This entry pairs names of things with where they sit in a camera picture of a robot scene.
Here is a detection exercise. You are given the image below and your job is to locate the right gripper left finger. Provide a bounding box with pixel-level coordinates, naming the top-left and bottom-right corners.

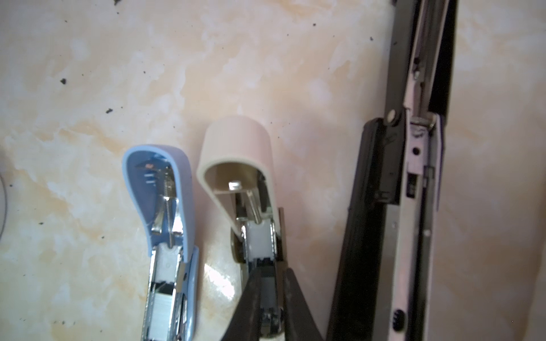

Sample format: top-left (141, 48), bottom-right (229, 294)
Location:
top-left (221, 268), bottom-right (262, 341)

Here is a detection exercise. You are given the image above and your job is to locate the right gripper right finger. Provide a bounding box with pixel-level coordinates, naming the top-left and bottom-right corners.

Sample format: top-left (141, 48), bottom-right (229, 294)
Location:
top-left (283, 269), bottom-right (323, 341)

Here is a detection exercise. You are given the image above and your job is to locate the black stapler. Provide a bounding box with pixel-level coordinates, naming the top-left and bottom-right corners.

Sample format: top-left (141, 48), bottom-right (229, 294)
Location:
top-left (326, 0), bottom-right (458, 340)

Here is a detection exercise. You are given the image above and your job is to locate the blue mini stapler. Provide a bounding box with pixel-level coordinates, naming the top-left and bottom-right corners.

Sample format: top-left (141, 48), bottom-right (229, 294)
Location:
top-left (122, 144), bottom-right (200, 340)

